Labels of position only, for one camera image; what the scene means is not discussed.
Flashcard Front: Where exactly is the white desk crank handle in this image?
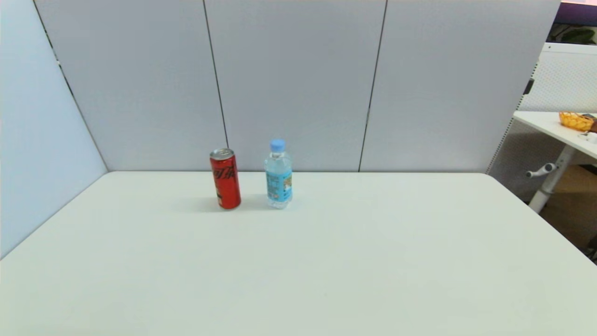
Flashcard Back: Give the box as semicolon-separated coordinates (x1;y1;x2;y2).
526;163;558;179

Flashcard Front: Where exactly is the clear soda water bottle blue label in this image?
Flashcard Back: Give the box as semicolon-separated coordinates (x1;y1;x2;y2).
264;138;294;210

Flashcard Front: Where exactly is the yellow wire basket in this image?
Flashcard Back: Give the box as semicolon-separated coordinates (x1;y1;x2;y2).
559;111;595;132

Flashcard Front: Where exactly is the white pegboard partition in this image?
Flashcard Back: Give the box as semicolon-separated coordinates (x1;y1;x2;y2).
486;42;597;202

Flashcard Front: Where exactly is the white background desk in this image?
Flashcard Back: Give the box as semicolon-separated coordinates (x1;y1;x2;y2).
513;111;597;214

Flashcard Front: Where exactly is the red cola can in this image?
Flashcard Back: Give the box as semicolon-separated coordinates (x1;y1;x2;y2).
209;148;242;210

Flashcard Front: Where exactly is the green plant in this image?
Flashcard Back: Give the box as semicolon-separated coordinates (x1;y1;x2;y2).
550;26;597;45

